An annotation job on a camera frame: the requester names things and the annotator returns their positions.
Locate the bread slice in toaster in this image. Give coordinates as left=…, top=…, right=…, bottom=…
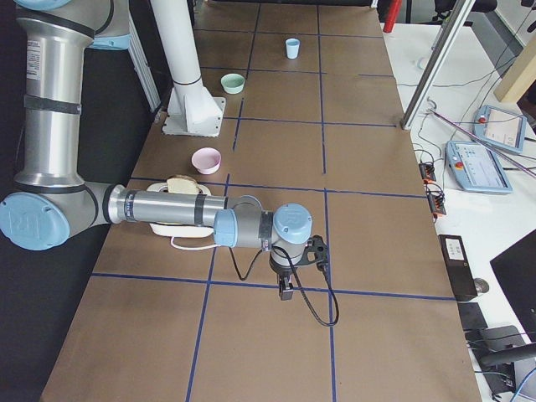
left=167, top=175, right=199, bottom=194

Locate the black desk stand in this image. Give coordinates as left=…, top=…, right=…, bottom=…
left=457, top=302, right=535, bottom=381

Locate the near teach pendant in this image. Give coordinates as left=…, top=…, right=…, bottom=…
left=445, top=141, right=513, bottom=194

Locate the cream white toaster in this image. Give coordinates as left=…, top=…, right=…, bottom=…
left=147, top=179, right=214, bottom=239

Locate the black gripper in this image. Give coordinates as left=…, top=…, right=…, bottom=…
left=269, top=249, right=294, bottom=301

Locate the black monitor corner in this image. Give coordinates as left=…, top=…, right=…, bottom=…
left=491, top=235, right=535, bottom=341

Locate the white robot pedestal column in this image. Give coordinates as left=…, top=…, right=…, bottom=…
left=151, top=0, right=226, bottom=137

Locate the aluminium frame post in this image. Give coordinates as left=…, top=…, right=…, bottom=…
left=400, top=0, right=476, bottom=131

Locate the red cylinder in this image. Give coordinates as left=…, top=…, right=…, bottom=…
left=383, top=0, right=402, bottom=34

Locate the wooden beam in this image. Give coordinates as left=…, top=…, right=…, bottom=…
left=494, top=36, right=536, bottom=103

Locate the mint green bowl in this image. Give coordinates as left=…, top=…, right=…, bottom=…
left=220, top=73, right=245, bottom=95

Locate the black box with label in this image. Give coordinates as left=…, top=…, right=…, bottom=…
left=438, top=234, right=477, bottom=302

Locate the pink bowl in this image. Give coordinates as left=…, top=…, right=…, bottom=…
left=191, top=147, right=222, bottom=175

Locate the teach pendant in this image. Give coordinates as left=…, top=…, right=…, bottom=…
left=445, top=141, right=513, bottom=194
left=473, top=105, right=527, bottom=155

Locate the light blue cup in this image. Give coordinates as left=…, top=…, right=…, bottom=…
left=285, top=38, right=301, bottom=59

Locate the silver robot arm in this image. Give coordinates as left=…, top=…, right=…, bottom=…
left=1, top=1, right=312, bottom=300

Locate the black camera cable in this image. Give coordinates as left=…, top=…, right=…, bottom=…
left=228, top=244, right=339, bottom=327

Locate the far teach pendant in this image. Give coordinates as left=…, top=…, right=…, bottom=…
left=473, top=105, right=527, bottom=155

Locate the black orange connector strip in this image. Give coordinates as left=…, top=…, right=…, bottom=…
left=419, top=162, right=446, bottom=220

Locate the white toaster power cord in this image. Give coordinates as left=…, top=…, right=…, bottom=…
left=169, top=235, right=219, bottom=252

